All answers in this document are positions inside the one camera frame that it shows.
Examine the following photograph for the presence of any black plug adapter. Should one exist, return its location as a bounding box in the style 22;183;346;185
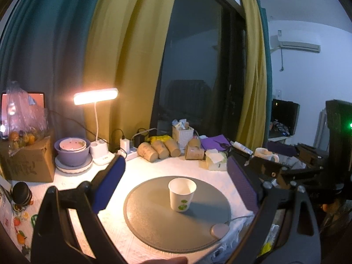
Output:
133;134;145;149

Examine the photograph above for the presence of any black monitor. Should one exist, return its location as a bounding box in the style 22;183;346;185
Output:
269;99;300;138

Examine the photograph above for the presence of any tissue pack green white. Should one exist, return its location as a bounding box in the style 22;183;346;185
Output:
205;149;227;171

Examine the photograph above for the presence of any white plug adapter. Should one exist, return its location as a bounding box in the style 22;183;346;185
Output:
120;138;130;154

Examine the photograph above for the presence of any brown paper cup upright back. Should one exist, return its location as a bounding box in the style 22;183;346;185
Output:
187;138;201;148

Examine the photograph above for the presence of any white woven basket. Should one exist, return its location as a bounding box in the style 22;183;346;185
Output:
172;126;194;149

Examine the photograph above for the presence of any yellow curtain right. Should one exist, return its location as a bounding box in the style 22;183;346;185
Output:
236;0;267;149

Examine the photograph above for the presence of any brown paper cup lying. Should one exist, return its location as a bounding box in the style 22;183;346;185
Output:
164;138;181;157
137;142;159;163
151;140;169;160

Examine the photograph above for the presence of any white air conditioner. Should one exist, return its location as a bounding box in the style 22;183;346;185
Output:
270;32;321;53

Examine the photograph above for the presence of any round grey mat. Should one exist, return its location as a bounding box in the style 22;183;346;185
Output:
123;176;231;253

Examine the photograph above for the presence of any brown paper cup lying right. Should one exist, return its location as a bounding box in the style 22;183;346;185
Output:
164;138;181;157

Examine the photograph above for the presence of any purple bowl with inner bowl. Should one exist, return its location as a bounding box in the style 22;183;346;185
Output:
54;138;92;167

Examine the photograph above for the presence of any yellow curtain left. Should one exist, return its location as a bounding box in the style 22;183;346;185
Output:
83;0;175;151

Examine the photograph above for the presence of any white desk lamp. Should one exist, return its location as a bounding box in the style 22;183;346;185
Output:
73;88;118;166

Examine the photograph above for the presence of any white power strip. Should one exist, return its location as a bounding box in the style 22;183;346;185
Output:
117;147;138;161

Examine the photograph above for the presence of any yellow curtain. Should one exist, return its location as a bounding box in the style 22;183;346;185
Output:
236;0;267;149
83;0;175;151

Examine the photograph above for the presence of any white plate under bowl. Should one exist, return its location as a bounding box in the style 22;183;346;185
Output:
55;153;93;174

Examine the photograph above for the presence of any yellow object behind cups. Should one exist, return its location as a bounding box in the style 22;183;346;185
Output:
146;135;172;144

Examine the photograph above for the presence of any teal curtain left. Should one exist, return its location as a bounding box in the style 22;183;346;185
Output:
1;0;98;139

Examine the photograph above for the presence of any white paper cup green print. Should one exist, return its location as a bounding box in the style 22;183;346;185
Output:
168;178;197;213

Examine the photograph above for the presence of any white tube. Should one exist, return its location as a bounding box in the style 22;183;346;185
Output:
230;141;253;155

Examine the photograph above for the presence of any clear plastic bag of fruit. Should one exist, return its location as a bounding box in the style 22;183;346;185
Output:
6;81;48;156

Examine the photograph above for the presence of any brown cardboard box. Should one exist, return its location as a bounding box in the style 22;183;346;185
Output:
1;136;55;182

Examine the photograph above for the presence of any brown paper cup lying left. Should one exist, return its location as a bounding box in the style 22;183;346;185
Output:
137;142;159;163

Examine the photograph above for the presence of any purple notebook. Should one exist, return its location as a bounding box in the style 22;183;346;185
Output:
200;135;231;151

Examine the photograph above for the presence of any brown paper cup lying middle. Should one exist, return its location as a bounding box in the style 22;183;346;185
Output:
151;140;169;160

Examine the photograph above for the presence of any brown paper cup near tissue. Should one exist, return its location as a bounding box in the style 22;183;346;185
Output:
185;146;205;160

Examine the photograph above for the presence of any white mug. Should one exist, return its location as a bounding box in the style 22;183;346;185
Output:
254;147;280;163

